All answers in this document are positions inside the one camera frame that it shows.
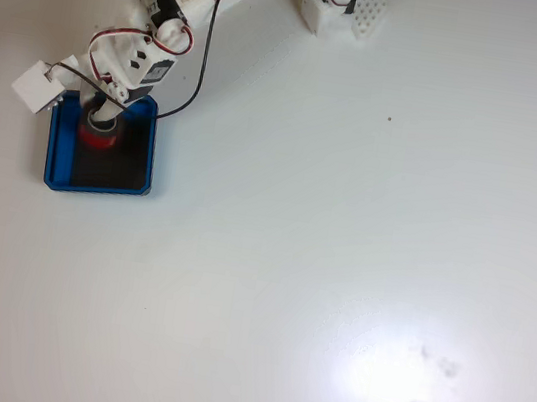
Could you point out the red tape roll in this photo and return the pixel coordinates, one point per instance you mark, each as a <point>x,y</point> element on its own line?
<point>98,137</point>

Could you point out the blue square box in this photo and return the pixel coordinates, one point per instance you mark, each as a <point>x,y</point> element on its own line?
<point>58,154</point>

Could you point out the white camera box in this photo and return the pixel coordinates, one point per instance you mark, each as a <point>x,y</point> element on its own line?
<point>37,88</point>

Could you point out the white perforated base plate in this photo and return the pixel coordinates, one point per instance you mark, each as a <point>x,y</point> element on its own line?
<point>369,14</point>

